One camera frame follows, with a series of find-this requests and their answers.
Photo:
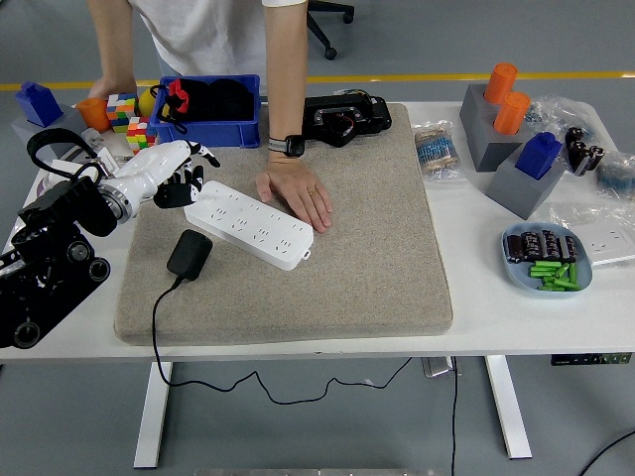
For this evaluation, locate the person's right hand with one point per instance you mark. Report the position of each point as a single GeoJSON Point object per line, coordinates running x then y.
{"type": "Point", "coordinates": [116, 86]}

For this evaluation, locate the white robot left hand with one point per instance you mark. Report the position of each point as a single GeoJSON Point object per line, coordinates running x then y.
{"type": "Point", "coordinates": [144, 171]}

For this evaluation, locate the person's left hand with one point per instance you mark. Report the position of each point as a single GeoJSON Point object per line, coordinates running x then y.
{"type": "Point", "coordinates": [297, 191]}

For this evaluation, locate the white power strip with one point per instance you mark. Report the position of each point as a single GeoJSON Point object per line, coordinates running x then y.
{"type": "Point", "coordinates": [258, 233]}

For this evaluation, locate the black plug adapter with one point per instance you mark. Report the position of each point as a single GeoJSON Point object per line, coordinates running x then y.
{"type": "Point", "coordinates": [188, 253]}

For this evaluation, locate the person's right forearm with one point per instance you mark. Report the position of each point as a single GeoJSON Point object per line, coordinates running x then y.
{"type": "Point", "coordinates": [109, 39]}

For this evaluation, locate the person's left forearm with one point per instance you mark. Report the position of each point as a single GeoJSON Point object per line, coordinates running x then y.
{"type": "Point", "coordinates": [287, 89]}

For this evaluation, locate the white three-pin plug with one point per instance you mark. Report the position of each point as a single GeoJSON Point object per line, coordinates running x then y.
{"type": "Point", "coordinates": [93, 138]}

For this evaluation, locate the small black pen tool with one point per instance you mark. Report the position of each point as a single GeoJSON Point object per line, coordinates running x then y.
{"type": "Point", "coordinates": [123, 158]}

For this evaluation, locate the multicoloured puzzle cube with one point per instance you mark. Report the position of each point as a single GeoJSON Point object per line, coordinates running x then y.
{"type": "Point", "coordinates": [139, 131]}
{"type": "Point", "coordinates": [121, 113]}

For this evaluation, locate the yellow ball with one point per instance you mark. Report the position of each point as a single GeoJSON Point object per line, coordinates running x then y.
{"type": "Point", "coordinates": [147, 101]}

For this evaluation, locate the white square panel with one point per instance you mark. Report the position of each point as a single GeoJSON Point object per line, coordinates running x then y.
{"type": "Point", "coordinates": [111, 156]}

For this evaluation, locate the orange plastic cup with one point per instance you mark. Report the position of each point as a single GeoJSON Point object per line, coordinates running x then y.
{"type": "Point", "coordinates": [93, 114]}

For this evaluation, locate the black wrist watch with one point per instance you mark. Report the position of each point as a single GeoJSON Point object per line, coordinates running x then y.
{"type": "Point", "coordinates": [296, 147]}

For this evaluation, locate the blue plastic bin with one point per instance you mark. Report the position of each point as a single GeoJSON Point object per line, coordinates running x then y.
{"type": "Point", "coordinates": [208, 134]}

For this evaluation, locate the blue plastic block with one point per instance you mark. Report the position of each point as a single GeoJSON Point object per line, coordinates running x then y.
{"type": "Point", "coordinates": [37, 106]}
{"type": "Point", "coordinates": [538, 156]}

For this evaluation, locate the black pouch with red toggle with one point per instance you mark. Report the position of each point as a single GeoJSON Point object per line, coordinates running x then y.
{"type": "Point", "coordinates": [198, 104]}

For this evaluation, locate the grey-brown mat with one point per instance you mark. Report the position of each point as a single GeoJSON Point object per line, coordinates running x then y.
{"type": "Point", "coordinates": [347, 273]}

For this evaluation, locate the black electronic device housing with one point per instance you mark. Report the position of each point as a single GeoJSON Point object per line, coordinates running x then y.
{"type": "Point", "coordinates": [372, 119]}

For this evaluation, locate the person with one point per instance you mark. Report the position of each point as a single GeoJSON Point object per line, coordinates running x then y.
{"type": "Point", "coordinates": [208, 35]}

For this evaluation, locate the black round cloth pouch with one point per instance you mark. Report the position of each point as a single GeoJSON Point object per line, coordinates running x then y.
{"type": "Point", "coordinates": [233, 99]}

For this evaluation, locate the clear bag of taped resistors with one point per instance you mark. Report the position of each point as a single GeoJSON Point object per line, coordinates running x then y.
{"type": "Point", "coordinates": [439, 154]}

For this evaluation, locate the grey two-hole block holder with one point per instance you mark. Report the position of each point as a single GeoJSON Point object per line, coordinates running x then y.
{"type": "Point", "coordinates": [488, 144]}

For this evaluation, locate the black cylindrical capacitor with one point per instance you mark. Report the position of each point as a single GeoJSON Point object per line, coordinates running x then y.
{"type": "Point", "coordinates": [531, 246]}
{"type": "Point", "coordinates": [514, 248]}
{"type": "Point", "coordinates": [549, 244]}
{"type": "Point", "coordinates": [568, 249]}

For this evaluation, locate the orange plastic cylinder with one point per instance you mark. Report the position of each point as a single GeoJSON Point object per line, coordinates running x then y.
{"type": "Point", "coordinates": [501, 82]}
{"type": "Point", "coordinates": [511, 114]}

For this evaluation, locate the light blue plate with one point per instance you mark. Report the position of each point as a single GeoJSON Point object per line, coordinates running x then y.
{"type": "Point", "coordinates": [518, 277]}

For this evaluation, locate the white table leg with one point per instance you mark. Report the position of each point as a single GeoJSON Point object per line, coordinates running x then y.
{"type": "Point", "coordinates": [154, 411]}
{"type": "Point", "coordinates": [507, 406]}

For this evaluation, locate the green battery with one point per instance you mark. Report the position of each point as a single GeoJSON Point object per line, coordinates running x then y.
{"type": "Point", "coordinates": [541, 272]}
{"type": "Point", "coordinates": [573, 273]}
{"type": "Point", "coordinates": [544, 266]}
{"type": "Point", "coordinates": [562, 271]}
{"type": "Point", "coordinates": [558, 286]}
{"type": "Point", "coordinates": [554, 280]}

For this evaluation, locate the clear bag of blue resistors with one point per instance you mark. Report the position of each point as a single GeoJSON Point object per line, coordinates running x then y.
{"type": "Point", "coordinates": [617, 176]}
{"type": "Point", "coordinates": [555, 106]}

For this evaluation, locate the clear plastic bag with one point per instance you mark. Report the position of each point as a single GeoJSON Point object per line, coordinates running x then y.
{"type": "Point", "coordinates": [570, 213]}

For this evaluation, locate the clear bag of black capacitors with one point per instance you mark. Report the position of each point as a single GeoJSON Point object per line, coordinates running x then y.
{"type": "Point", "coordinates": [578, 149]}

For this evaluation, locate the black table control panel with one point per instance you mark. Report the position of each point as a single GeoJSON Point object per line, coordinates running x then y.
{"type": "Point", "coordinates": [590, 359]}

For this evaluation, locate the silver metal bracket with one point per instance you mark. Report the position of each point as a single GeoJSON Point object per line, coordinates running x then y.
{"type": "Point", "coordinates": [436, 368]}

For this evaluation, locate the white wall socket plate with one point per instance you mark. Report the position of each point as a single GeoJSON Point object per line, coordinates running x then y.
{"type": "Point", "coordinates": [607, 243]}

